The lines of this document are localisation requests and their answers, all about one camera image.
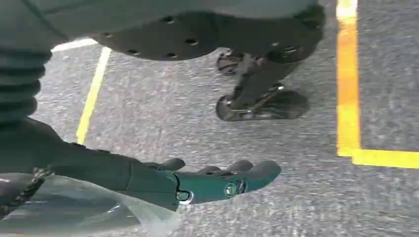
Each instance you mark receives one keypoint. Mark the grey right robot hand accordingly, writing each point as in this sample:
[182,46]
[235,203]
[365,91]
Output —
[82,170]

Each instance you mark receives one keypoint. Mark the robot grey body shell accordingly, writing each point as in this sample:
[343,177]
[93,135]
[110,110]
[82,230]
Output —
[163,8]

